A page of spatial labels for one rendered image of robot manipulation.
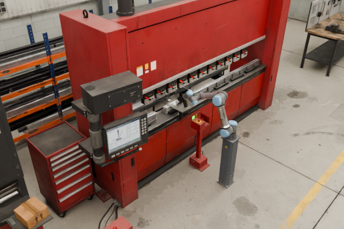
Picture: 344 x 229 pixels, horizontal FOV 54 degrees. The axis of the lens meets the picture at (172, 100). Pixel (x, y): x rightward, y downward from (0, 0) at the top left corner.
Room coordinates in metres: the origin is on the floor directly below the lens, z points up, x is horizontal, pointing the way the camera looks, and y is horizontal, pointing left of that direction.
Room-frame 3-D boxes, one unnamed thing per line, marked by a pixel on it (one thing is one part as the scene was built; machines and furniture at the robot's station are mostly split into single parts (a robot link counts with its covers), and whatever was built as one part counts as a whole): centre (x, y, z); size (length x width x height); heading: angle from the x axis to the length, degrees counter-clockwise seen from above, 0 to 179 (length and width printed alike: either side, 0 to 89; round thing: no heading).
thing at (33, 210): (1.96, 1.21, 1.04); 0.30 x 0.26 x 0.12; 136
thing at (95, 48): (3.32, 0.81, 1.15); 0.85 x 0.25 x 2.30; 45
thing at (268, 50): (5.63, -1.48, 1.15); 0.85 x 0.25 x 2.30; 45
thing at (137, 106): (4.38, -0.08, 0.93); 2.30 x 0.14 x 0.10; 135
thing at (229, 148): (3.42, -0.74, 0.39); 0.18 x 0.18 x 0.77; 46
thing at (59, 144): (3.08, 1.31, 0.50); 0.50 x 0.50 x 1.00; 45
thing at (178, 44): (4.35, -0.46, 1.74); 3.00 x 0.08 x 0.80; 135
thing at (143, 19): (4.35, -0.46, 2.23); 3.00 x 0.10 x 0.14; 135
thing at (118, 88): (2.65, 0.54, 1.53); 0.51 x 0.25 x 0.85; 128
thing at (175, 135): (4.32, -0.49, 0.41); 3.00 x 0.21 x 0.83; 135
